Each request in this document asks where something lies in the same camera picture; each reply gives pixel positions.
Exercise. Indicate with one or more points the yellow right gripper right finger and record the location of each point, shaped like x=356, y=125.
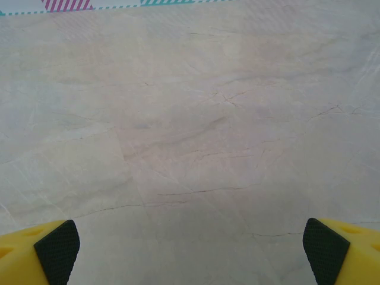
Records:
x=347, y=255

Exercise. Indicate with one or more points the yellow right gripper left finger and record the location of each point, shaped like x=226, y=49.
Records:
x=32, y=258

